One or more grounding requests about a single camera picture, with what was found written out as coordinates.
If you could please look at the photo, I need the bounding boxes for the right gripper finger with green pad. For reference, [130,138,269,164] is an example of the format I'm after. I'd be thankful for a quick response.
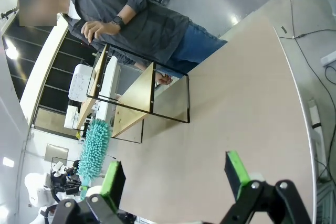
[219,150,312,224]

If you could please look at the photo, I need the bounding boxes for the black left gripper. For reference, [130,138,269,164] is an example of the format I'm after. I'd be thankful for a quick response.
[51,161,127,224]

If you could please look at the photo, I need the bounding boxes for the teal chenille duster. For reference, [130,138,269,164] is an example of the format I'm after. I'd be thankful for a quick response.
[78,119,112,201]

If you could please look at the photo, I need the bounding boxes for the person's left forearm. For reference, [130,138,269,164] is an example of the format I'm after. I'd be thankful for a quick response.
[119,3,140,25]

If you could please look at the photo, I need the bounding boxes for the person's right hand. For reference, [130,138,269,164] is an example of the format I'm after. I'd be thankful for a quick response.
[156,73,174,86]

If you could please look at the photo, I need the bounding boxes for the person's left hand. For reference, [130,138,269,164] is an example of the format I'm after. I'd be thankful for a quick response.
[81,20,122,42]

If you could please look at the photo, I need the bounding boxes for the white flat panel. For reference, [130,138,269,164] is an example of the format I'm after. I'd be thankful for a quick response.
[97,55,119,128]

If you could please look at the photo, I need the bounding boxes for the white box with dots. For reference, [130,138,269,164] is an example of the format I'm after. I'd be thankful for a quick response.
[67,63,96,102]

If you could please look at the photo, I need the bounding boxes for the person's blue jeans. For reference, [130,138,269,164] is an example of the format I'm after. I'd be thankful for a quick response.
[167,21,228,73]

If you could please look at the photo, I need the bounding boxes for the white power strip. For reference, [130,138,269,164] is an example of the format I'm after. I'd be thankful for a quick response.
[320,55,336,66]

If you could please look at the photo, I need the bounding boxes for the person's grey shirt torso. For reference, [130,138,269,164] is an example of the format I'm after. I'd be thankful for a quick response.
[64,0,191,64]

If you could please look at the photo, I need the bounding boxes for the black smartwatch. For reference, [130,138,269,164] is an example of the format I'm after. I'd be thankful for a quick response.
[112,15,127,28]

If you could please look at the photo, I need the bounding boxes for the grey wall plate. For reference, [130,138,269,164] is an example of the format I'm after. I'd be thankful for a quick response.
[45,143,70,163]

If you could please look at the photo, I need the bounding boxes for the white table bracket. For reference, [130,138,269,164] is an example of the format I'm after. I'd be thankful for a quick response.
[306,99,327,163]

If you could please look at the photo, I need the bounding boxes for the black frame wooden shelf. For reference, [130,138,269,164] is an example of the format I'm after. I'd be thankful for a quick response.
[72,42,191,144]

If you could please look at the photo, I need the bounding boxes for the black floor cable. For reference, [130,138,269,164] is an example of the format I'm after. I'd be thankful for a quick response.
[285,0,336,92]

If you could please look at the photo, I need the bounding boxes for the thin black cable with connector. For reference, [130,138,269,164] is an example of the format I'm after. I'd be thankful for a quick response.
[279,29,336,40]

